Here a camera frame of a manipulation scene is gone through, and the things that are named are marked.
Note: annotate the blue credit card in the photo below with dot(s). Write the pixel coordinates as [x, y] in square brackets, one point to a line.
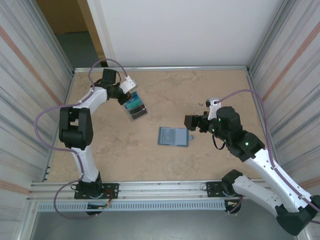
[135, 95]

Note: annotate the teal credit card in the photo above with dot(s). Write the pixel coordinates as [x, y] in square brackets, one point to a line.
[136, 103]

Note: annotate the blue card wallet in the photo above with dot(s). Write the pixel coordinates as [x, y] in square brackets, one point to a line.
[172, 136]

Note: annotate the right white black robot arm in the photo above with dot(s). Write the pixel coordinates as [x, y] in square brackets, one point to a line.
[265, 170]

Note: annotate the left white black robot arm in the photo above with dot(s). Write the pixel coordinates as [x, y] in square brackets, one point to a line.
[85, 162]

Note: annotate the small circuit board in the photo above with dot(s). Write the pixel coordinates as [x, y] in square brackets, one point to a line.
[98, 206]

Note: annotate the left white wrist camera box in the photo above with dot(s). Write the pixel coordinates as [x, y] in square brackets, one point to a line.
[127, 85]

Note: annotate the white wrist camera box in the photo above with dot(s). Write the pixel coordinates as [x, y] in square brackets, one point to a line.
[212, 107]
[127, 85]

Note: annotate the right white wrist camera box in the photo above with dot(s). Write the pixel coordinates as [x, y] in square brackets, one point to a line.
[212, 107]

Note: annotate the aluminium table edge rail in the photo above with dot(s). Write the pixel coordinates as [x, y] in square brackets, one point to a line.
[162, 68]

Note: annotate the aluminium side rail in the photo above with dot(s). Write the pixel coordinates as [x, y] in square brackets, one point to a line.
[252, 87]
[68, 87]

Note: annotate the white door frame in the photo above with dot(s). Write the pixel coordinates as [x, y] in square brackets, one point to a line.
[102, 30]

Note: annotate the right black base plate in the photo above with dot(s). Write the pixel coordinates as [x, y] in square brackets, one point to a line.
[212, 190]

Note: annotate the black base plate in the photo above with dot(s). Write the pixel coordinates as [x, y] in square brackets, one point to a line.
[112, 191]
[212, 190]

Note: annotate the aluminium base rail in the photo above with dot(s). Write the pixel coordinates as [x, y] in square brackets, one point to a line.
[160, 190]

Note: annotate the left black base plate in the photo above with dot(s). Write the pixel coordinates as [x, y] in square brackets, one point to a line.
[112, 191]

